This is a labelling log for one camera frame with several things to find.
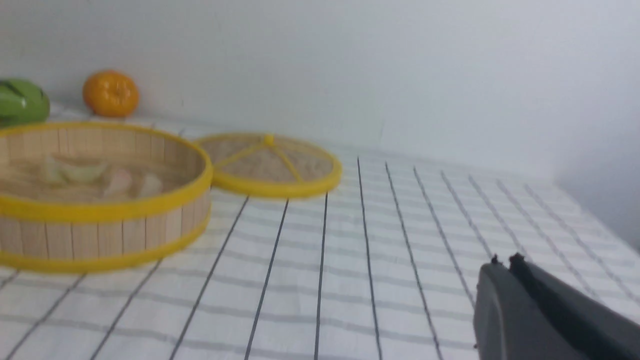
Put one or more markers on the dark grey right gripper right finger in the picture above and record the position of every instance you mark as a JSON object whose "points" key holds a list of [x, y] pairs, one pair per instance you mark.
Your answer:
{"points": [[588, 326]]}

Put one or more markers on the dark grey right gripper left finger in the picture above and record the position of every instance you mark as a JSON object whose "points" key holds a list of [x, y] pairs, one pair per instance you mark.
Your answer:
{"points": [[507, 323]]}

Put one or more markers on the pink translucent dumpling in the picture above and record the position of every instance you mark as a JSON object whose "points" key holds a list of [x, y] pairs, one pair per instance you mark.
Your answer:
{"points": [[120, 182]]}

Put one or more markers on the pale green dumpling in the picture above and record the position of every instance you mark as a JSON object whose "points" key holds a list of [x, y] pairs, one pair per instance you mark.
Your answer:
{"points": [[83, 174]]}

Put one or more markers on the white translucent dumpling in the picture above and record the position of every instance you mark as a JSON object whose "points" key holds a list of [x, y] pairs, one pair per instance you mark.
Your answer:
{"points": [[151, 186]]}

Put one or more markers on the woven steamer lid yellow rim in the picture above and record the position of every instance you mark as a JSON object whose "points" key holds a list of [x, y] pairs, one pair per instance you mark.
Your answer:
{"points": [[266, 165]]}

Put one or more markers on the bamboo steamer tray yellow rims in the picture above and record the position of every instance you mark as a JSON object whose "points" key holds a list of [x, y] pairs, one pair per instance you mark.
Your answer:
{"points": [[49, 224]]}

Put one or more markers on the white black-grid tablecloth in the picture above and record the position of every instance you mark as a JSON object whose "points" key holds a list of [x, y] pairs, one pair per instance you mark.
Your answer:
{"points": [[383, 267]]}

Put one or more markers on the orange fruit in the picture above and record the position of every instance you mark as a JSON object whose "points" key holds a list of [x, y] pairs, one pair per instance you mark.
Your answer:
{"points": [[111, 93]]}

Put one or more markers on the green striped ball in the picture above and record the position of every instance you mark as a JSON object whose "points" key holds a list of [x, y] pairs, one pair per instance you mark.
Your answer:
{"points": [[22, 103]]}

